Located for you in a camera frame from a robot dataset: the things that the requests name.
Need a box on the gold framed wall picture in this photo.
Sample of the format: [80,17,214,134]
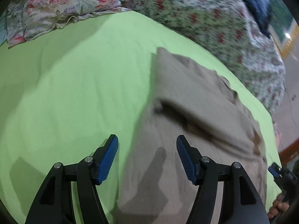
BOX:
[269,0,298,59]

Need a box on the pastel floral pillow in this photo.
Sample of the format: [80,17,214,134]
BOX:
[6,0,127,48]

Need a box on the person's right hand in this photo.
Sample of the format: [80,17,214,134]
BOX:
[267,193,289,220]

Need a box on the red floral white quilt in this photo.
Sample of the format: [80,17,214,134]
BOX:
[124,0,285,114]

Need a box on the beige knit sweater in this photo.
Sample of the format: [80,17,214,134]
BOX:
[114,48,267,223]

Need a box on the dark wooden cabinet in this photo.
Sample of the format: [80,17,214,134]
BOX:
[279,139,299,167]

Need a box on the teal floral pillow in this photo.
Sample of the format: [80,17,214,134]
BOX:
[0,12,8,46]

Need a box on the lime green bed sheet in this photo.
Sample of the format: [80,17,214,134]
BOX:
[1,11,280,223]

